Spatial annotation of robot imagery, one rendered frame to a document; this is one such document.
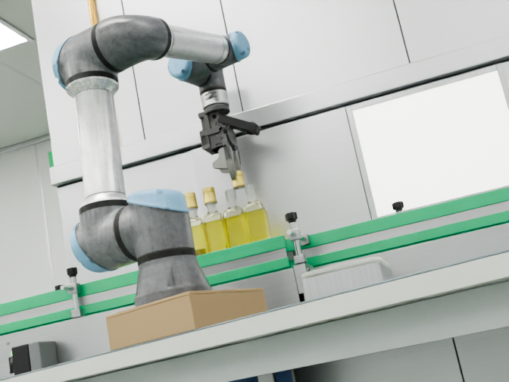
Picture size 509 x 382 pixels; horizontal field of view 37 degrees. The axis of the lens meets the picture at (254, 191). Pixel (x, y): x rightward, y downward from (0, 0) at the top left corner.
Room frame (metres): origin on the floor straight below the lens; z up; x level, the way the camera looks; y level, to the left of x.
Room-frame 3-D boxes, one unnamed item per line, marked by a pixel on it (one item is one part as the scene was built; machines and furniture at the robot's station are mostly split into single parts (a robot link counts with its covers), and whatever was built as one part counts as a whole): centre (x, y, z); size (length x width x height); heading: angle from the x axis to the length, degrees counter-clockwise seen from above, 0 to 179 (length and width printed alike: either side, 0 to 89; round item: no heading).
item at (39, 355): (1.91, 0.63, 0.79); 0.08 x 0.08 x 0.08; 76
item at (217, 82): (1.97, 0.06, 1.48); 0.09 x 0.08 x 0.11; 150
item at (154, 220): (1.47, 0.20, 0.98); 0.13 x 0.12 x 0.14; 60
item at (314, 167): (2.02, -0.28, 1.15); 0.90 x 0.03 x 0.34; 76
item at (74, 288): (1.90, 0.51, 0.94); 0.07 x 0.04 x 0.13; 166
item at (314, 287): (1.71, -0.17, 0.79); 0.27 x 0.17 x 0.08; 166
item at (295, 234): (1.80, -0.08, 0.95); 0.17 x 0.03 x 0.12; 166
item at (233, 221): (1.97, 0.07, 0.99); 0.06 x 0.06 x 0.21; 75
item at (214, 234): (1.98, 0.12, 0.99); 0.06 x 0.06 x 0.21; 75
